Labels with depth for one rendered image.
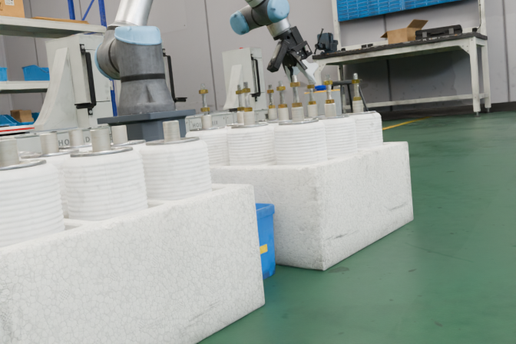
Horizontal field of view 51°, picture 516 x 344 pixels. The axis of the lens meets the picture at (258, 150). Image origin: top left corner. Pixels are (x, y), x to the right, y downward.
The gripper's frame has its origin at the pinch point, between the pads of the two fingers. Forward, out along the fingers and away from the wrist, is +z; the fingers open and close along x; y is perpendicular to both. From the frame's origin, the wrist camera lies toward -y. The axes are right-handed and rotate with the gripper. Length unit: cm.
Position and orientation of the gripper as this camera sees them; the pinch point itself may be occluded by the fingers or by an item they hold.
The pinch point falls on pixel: (303, 86)
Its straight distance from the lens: 189.8
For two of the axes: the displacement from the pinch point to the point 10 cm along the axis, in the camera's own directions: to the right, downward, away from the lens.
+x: -4.1, -0.2, 9.1
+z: 4.8, 8.5, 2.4
